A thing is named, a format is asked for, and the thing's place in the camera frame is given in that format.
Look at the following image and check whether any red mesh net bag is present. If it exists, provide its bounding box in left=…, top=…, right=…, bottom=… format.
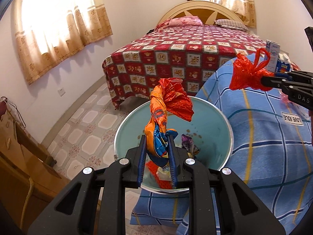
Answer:
left=146, top=161, right=173, bottom=189

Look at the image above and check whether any red plastic bag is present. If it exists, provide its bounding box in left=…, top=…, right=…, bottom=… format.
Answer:
left=229, top=48, right=274, bottom=91

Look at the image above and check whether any purple wrapper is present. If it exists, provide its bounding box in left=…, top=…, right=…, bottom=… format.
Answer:
left=181, top=134, right=200, bottom=158

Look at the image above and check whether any orange blue foil wrapper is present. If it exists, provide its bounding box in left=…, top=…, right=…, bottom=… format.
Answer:
left=144, top=78, right=194, bottom=168

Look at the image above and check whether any light blue cartoon trash bin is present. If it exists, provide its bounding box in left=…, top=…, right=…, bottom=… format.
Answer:
left=114, top=97, right=233, bottom=194

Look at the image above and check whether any blue juice carton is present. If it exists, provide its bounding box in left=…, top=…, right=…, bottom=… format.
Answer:
left=275, top=53, right=291, bottom=73

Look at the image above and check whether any grey white milk carton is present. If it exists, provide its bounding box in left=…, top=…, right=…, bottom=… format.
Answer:
left=265, top=40, right=280, bottom=72

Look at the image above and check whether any blue plaid tablecloth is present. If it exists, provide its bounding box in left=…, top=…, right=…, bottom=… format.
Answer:
left=129, top=53, right=313, bottom=235

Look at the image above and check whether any striped pillow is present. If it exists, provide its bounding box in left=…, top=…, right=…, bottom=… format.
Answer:
left=215, top=19, right=248, bottom=32

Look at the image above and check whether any wooden dresser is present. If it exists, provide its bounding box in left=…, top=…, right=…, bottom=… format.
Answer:
left=1, top=97, right=69, bottom=234

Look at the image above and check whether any red patterned bed cover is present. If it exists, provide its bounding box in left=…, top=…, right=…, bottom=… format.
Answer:
left=102, top=25, right=266, bottom=108

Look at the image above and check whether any cream wooden headboard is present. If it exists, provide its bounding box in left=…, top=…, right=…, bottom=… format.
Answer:
left=158, top=1, right=243, bottom=25

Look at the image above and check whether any pink pillow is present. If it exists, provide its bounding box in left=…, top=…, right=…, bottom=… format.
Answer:
left=169, top=16, right=203, bottom=27

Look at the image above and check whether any left beige curtain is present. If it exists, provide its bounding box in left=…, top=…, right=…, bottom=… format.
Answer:
left=13, top=0, right=112, bottom=84

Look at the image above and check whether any white wall socket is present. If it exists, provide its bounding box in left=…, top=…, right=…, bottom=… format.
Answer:
left=58, top=88, right=65, bottom=97

